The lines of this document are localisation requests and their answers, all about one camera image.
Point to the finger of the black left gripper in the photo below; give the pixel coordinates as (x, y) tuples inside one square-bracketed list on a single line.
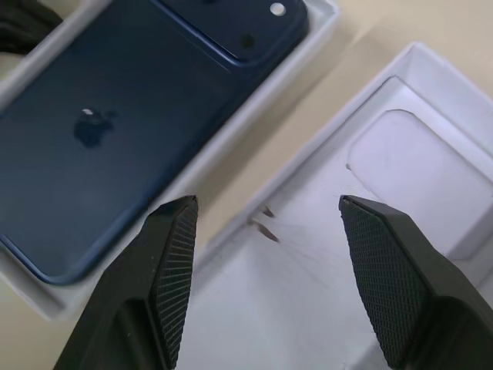
[(23, 21)]

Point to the white tray with oval recess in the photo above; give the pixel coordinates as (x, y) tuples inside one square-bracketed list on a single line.
[(308, 289)]

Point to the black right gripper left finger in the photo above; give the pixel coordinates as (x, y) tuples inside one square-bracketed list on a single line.
[(135, 300)]

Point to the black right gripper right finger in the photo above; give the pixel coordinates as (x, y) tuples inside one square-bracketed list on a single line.
[(408, 293)]

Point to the dark blue smartphone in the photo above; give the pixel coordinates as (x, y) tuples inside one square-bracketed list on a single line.
[(115, 154)]

